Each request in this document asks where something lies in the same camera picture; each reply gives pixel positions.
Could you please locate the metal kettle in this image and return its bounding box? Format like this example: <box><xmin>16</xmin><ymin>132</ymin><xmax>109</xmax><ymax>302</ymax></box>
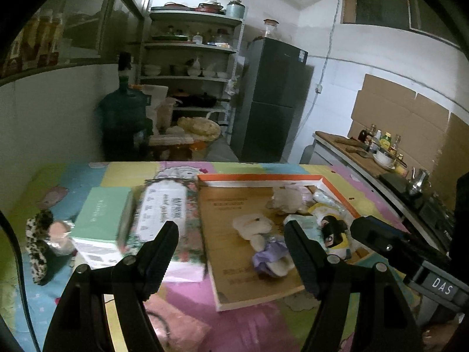
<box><xmin>406</xmin><ymin>167</ymin><xmax>430</xmax><ymax>195</ymax></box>

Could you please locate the pale green towel pack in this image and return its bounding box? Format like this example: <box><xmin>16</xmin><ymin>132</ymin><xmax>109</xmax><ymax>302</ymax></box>
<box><xmin>283</xmin><ymin>214</ymin><xmax>326</xmax><ymax>249</ymax></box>

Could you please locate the orange drink bottles row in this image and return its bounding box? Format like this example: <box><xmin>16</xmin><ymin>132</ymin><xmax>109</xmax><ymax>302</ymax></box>
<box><xmin>1</xmin><ymin>10</ymin><xmax>64</xmax><ymax>78</ymax></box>

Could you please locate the yellow green bottle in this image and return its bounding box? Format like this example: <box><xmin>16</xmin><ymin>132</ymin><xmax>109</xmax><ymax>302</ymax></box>
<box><xmin>380</xmin><ymin>132</ymin><xmax>392</xmax><ymax>150</ymax></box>

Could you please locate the cardboard on wall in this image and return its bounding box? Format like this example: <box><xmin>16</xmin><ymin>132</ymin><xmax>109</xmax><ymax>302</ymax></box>
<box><xmin>348</xmin><ymin>74</ymin><xmax>468</xmax><ymax>209</ymax></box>

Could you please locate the kitchen counter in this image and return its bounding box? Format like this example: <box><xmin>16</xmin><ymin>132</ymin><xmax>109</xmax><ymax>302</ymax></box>
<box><xmin>300</xmin><ymin>131</ymin><xmax>468</xmax><ymax>253</ymax></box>

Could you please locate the metal shelf rack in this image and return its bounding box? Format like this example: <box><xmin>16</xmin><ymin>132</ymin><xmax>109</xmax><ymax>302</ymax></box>
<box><xmin>137</xmin><ymin>6</ymin><xmax>245</xmax><ymax>141</ymax></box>

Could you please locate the glass jar on fridge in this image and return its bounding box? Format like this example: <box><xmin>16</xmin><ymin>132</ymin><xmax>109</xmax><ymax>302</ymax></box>
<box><xmin>263</xmin><ymin>18</ymin><xmax>279</xmax><ymax>38</ymax></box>

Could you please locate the leopard print plush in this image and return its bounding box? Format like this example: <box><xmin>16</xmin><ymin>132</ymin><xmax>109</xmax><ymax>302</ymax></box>
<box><xmin>26</xmin><ymin>209</ymin><xmax>76</xmax><ymax>285</ymax></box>

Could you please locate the floral tissue pack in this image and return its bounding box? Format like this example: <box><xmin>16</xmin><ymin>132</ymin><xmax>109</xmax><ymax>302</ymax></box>
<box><xmin>124</xmin><ymin>177</ymin><xmax>207</xmax><ymax>283</ymax></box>

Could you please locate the white floral cloth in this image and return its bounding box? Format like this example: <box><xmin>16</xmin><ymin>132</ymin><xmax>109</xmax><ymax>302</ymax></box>
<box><xmin>266</xmin><ymin>186</ymin><xmax>316</xmax><ymax>214</ymax></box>

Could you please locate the orange rimmed cardboard tray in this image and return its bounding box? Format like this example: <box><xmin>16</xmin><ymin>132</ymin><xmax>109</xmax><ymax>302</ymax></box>
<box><xmin>199</xmin><ymin>174</ymin><xmax>370</xmax><ymax>312</ymax></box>

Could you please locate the green plastic bagged cloth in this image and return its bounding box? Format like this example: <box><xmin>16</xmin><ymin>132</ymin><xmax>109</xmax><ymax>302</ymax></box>
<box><xmin>308</xmin><ymin>186</ymin><xmax>347</xmax><ymax>215</ymax></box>

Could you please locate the green tissue box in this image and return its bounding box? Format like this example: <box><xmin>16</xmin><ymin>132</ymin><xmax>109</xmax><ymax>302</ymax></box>
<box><xmin>71</xmin><ymin>187</ymin><xmax>134</xmax><ymax>250</ymax></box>

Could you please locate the teal pot on shelf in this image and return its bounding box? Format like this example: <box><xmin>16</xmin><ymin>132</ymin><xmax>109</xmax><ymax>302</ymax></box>
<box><xmin>226</xmin><ymin>0</ymin><xmax>246</xmax><ymax>19</ymax></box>

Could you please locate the bear doll purple dress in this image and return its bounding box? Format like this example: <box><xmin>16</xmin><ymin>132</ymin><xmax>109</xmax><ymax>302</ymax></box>
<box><xmin>232</xmin><ymin>213</ymin><xmax>294</xmax><ymax>278</ymax></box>

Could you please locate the dark refrigerator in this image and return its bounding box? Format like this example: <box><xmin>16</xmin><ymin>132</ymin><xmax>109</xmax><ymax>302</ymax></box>
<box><xmin>230</xmin><ymin>37</ymin><xmax>313</xmax><ymax>163</ymax></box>

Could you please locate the white bowl on counter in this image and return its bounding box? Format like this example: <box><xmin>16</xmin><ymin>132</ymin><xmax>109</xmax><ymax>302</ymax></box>
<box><xmin>373</xmin><ymin>150</ymin><xmax>395</xmax><ymax>170</ymax></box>

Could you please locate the pink cloth pack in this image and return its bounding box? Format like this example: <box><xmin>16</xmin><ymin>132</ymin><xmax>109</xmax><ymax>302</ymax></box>
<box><xmin>144</xmin><ymin>294</ymin><xmax>211</xmax><ymax>351</ymax></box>

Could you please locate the yellow bag on floor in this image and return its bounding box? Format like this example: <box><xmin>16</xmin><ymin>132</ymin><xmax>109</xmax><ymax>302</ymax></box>
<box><xmin>177</xmin><ymin>117</ymin><xmax>221</xmax><ymax>142</ymax></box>

